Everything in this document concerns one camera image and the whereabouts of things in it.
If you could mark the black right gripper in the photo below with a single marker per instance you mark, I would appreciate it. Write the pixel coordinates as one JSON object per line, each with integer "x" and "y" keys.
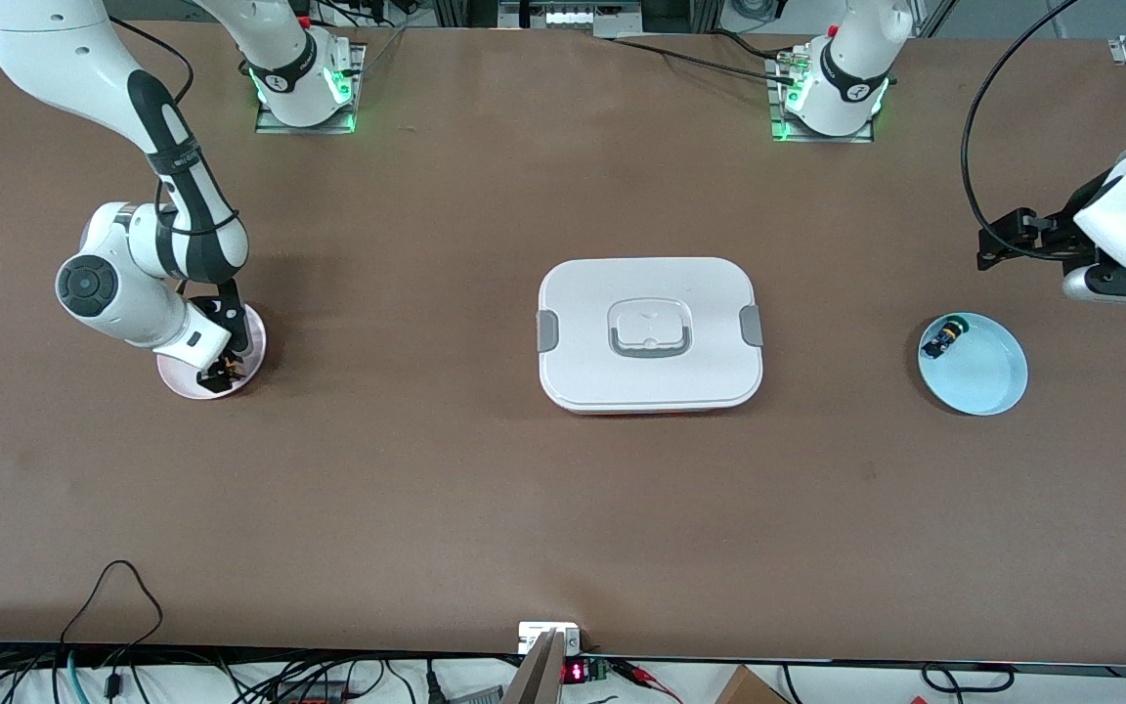
{"x": 222, "y": 372}

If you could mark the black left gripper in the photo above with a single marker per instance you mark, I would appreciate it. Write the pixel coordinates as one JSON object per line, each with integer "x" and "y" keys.
{"x": 1063, "y": 231}

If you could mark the orange push-button switch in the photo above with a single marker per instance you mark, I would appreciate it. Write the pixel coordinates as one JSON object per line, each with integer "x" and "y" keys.
{"x": 229, "y": 371}

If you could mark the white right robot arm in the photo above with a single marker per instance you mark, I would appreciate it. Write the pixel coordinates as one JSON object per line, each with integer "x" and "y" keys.
{"x": 104, "y": 284}

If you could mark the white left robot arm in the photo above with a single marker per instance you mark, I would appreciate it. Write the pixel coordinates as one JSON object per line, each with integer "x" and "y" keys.
{"x": 846, "y": 78}

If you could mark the pink box with white lid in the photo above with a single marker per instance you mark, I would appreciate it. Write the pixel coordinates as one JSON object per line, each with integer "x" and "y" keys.
{"x": 583, "y": 376}

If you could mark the brown cardboard box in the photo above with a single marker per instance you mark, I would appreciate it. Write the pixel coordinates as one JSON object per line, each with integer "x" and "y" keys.
{"x": 749, "y": 690}

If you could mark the round pink plate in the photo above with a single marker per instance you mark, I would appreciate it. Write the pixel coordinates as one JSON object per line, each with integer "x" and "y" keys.
{"x": 177, "y": 381}

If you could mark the round light blue plate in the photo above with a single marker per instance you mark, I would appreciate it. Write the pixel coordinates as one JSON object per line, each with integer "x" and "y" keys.
{"x": 983, "y": 376}

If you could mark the grey USB hub orange ports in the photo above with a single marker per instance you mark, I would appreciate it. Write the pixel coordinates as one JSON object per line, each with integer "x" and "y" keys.
{"x": 324, "y": 695}

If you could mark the red digit display module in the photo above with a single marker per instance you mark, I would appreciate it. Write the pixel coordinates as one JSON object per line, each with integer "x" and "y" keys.
{"x": 575, "y": 672}

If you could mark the red clip leads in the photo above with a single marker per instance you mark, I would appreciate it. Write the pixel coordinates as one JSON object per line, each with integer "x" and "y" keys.
{"x": 641, "y": 673}

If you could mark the green black push-button switch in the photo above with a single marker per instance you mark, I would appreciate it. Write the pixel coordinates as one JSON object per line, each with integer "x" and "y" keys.
{"x": 944, "y": 338}

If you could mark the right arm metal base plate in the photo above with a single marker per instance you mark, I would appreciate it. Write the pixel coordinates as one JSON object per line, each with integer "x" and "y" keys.
{"x": 275, "y": 125}

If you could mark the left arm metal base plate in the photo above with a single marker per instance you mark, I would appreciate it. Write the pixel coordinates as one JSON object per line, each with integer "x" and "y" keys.
{"x": 776, "y": 133}

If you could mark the white pole clamp bracket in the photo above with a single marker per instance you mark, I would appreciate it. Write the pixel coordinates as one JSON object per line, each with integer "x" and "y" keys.
{"x": 529, "y": 636}

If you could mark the aluminium profile camera pole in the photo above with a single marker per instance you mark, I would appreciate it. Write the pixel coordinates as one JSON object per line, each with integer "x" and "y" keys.
{"x": 539, "y": 677}

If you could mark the white device on frame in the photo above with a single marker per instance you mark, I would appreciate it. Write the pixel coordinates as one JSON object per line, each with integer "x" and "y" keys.
{"x": 573, "y": 17}

